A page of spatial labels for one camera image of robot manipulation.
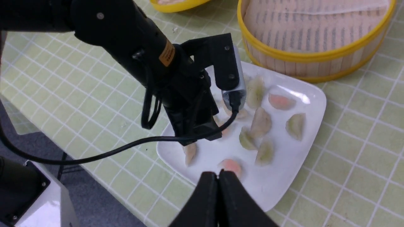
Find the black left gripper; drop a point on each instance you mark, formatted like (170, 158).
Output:
(190, 107)

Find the white steamer liner cloth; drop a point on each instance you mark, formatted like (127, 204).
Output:
(311, 26)

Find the pink dumpling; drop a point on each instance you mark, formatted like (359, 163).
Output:
(231, 165)
(281, 102)

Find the pale green dumpling upper middle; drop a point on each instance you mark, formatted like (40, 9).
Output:
(255, 92)

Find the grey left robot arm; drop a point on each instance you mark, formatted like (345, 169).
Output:
(171, 77)

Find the green dumpling lower middle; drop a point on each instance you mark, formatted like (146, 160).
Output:
(246, 140)

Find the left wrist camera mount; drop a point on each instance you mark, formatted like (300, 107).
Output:
(219, 51)

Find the white dumpling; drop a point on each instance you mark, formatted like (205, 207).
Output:
(243, 113)
(189, 152)
(261, 123)

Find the bamboo steamer lid yellow rim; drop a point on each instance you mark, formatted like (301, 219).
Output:
(174, 6)

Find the white square plate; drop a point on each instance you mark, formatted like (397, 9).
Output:
(265, 184)

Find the green dumpling lower right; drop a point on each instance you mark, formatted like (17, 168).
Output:
(265, 153)

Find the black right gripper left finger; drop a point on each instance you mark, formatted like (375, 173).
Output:
(200, 209)

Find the bamboo steamer basket yellow rim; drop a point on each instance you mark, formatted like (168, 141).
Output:
(316, 67)

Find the pale dumpling right side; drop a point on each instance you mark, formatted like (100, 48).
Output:
(295, 126)

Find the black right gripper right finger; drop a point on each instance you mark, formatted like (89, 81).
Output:
(236, 208)

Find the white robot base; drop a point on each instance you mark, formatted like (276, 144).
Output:
(30, 196)

